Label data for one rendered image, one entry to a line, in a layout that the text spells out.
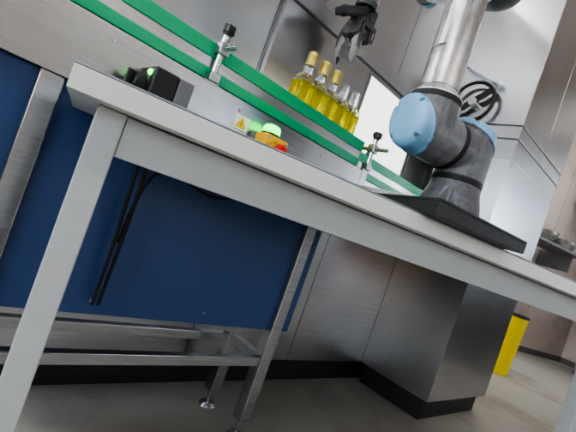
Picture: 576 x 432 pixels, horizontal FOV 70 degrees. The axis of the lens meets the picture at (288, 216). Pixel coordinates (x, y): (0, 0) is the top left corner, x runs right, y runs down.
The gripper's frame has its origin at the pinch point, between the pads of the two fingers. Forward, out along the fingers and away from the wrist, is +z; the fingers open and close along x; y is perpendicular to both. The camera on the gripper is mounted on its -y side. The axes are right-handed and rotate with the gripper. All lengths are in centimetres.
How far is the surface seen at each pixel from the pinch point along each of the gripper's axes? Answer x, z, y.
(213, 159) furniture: -40, 50, -58
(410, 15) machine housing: 14, -44, 43
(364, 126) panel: 11.8, 9.1, 35.8
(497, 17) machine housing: 5, -74, 96
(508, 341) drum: 11, 91, 313
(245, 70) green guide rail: -12.6, 25.8, -40.6
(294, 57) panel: 12.4, 3.9, -9.1
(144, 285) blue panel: -12, 80, -46
